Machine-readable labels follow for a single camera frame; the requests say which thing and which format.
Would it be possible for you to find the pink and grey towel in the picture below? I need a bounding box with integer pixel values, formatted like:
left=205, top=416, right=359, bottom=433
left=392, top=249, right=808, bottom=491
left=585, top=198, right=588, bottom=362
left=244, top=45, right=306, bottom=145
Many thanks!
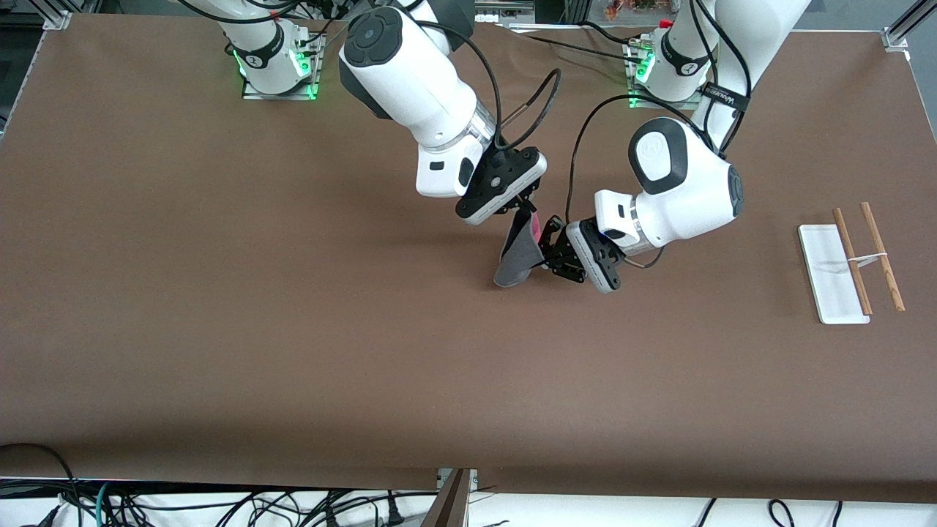
left=493, top=208, right=547, bottom=289

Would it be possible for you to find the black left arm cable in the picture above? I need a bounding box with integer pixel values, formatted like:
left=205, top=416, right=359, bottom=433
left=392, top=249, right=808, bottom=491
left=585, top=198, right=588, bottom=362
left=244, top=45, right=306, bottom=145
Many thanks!
left=564, top=0, right=754, bottom=220

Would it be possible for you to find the orange red packaging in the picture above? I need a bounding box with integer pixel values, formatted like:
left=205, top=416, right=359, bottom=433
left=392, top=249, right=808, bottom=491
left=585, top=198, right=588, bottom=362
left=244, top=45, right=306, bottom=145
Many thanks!
left=605, top=0, right=679, bottom=20

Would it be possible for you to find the brown table cover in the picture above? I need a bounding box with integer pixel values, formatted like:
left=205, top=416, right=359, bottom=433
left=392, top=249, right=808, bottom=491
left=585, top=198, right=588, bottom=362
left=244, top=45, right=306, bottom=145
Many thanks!
left=0, top=13, right=937, bottom=504

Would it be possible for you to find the black cable with plug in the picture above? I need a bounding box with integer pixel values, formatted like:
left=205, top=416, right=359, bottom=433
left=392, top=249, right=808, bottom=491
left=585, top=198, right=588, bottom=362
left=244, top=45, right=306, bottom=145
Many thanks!
left=373, top=492, right=405, bottom=527

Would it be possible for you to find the white rack base plate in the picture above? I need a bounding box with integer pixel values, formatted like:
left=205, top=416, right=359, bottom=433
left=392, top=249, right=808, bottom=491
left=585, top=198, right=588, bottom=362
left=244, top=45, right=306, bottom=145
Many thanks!
left=797, top=224, right=872, bottom=325

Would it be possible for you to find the white power strip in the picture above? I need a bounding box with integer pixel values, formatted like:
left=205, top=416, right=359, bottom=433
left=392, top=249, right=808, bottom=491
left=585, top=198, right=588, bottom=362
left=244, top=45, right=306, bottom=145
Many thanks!
left=474, top=0, right=536, bottom=25

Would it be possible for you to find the short black table cable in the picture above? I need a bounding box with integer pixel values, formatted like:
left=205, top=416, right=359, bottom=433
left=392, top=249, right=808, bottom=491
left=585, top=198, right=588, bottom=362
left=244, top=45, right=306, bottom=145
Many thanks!
left=581, top=20, right=642, bottom=47

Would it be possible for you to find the long black table cable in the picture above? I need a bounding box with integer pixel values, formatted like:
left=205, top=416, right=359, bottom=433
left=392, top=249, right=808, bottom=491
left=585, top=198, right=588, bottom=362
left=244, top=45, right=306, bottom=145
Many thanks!
left=499, top=23, right=648, bottom=64

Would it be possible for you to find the thick black looped cable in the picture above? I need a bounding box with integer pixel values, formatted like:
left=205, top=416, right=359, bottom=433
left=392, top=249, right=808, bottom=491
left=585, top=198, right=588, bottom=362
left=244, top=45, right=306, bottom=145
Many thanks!
left=0, top=442, right=78, bottom=527

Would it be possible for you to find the black velcro cable strap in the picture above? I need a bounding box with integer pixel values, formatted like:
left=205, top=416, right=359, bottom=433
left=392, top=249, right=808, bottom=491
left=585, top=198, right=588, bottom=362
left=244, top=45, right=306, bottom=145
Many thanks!
left=701, top=83, right=749, bottom=113

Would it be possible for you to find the brown angled beam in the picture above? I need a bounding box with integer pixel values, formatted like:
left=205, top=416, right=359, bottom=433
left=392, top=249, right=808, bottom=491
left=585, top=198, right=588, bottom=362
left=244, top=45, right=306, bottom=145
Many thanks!
left=420, top=468, right=478, bottom=527

